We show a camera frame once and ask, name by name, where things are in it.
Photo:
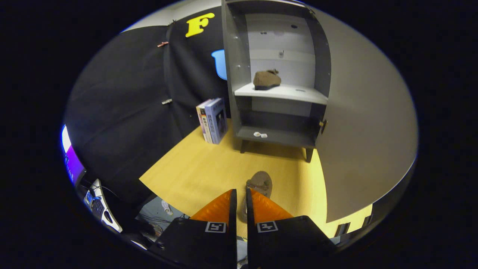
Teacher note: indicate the white spotted object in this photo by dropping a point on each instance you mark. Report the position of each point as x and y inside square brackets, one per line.
[167, 207]

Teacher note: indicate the white handheld device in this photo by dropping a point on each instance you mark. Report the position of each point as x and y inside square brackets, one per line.
[98, 203]

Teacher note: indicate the blue book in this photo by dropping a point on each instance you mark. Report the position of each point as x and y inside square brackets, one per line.
[217, 119]

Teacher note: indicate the small white object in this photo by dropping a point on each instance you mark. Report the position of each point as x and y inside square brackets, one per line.
[260, 134]

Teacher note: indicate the brass door hinge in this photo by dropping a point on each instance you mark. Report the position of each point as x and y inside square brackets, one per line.
[323, 125]

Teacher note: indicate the computer monitor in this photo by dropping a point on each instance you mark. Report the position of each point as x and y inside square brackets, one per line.
[73, 164]

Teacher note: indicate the beige shoe cabinet door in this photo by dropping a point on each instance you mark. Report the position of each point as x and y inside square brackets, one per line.
[366, 130]

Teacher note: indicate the grey shoe cabinet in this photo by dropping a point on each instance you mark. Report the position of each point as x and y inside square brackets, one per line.
[239, 67]

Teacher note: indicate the silver cloth clip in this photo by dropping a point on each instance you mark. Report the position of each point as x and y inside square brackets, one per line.
[167, 101]

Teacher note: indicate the red cloth clip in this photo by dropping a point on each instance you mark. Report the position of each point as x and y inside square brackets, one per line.
[163, 44]

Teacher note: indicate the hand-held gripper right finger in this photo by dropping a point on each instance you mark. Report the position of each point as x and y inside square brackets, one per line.
[249, 224]

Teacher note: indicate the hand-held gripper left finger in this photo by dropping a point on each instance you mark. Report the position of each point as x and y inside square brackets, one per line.
[233, 224]

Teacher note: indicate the black backdrop cloth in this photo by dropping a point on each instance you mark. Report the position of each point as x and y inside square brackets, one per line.
[123, 104]

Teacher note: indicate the brown fuzzy shoe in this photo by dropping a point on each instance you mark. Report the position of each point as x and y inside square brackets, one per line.
[260, 181]
[267, 79]

